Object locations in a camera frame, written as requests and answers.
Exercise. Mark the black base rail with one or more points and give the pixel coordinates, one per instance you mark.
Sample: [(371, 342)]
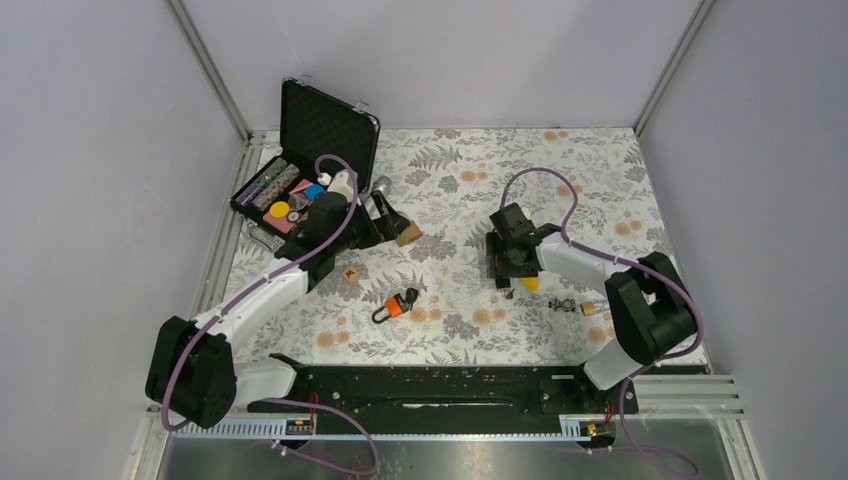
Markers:
[(458, 400)]

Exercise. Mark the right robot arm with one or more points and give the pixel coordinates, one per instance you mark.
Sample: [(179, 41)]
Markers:
[(650, 307)]

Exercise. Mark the wooden letter cube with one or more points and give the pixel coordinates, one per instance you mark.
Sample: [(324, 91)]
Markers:
[(351, 275)]

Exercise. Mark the black cable lock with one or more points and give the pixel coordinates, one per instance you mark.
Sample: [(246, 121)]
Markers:
[(502, 283)]

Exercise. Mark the silver microphone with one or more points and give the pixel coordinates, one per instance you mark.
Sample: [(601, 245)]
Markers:
[(381, 184)]

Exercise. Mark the large brass padlock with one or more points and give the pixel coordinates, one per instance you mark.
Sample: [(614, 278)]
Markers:
[(409, 235)]

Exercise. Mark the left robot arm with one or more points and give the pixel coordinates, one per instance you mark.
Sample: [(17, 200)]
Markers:
[(193, 371)]

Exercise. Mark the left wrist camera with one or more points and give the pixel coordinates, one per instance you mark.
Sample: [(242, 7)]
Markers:
[(341, 182)]

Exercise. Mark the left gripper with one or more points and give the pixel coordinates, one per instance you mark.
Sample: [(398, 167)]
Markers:
[(387, 227)]

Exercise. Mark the black poker chip case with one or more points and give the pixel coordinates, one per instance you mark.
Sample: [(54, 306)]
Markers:
[(312, 123)]

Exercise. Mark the yellow block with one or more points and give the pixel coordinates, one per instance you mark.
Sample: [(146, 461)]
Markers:
[(530, 283)]

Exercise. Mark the orange black carabiner clip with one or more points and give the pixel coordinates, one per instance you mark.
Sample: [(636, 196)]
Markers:
[(397, 305)]

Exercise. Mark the floral table mat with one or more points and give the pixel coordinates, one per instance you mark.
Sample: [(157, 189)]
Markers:
[(450, 182)]

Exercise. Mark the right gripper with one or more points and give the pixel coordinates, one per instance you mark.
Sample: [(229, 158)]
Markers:
[(496, 265)]

